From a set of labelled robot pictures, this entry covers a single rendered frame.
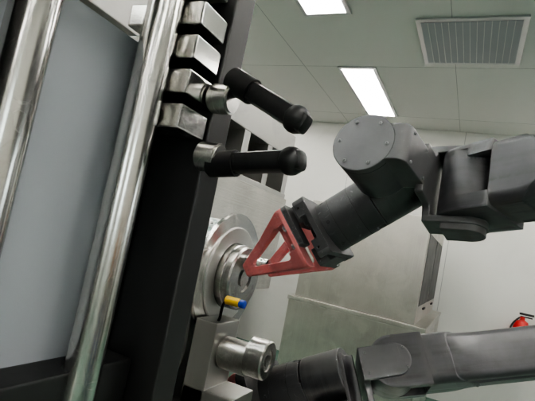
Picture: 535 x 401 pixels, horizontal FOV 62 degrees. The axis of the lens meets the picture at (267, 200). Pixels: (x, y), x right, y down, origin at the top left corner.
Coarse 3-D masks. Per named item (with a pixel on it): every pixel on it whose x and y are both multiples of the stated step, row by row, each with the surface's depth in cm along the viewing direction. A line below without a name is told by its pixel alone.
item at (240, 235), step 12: (240, 228) 53; (228, 240) 51; (240, 240) 54; (216, 252) 49; (216, 264) 49; (204, 276) 48; (204, 288) 48; (204, 300) 48; (216, 312) 51; (228, 312) 54
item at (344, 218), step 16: (352, 192) 46; (304, 208) 45; (320, 208) 47; (336, 208) 46; (352, 208) 45; (368, 208) 45; (320, 224) 46; (336, 224) 46; (352, 224) 46; (368, 224) 45; (384, 224) 47; (320, 240) 44; (336, 240) 46; (352, 240) 47; (320, 256) 44; (352, 256) 52
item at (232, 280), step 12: (228, 252) 51; (240, 252) 51; (228, 264) 50; (240, 264) 51; (216, 276) 50; (228, 276) 49; (240, 276) 52; (252, 276) 54; (216, 288) 50; (228, 288) 49; (240, 288) 53; (252, 288) 55; (216, 300) 51
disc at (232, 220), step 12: (228, 216) 51; (240, 216) 54; (216, 228) 49; (228, 228) 51; (252, 228) 57; (216, 240) 49; (252, 240) 57; (204, 252) 47; (204, 264) 48; (192, 312) 47; (204, 312) 49; (240, 312) 57
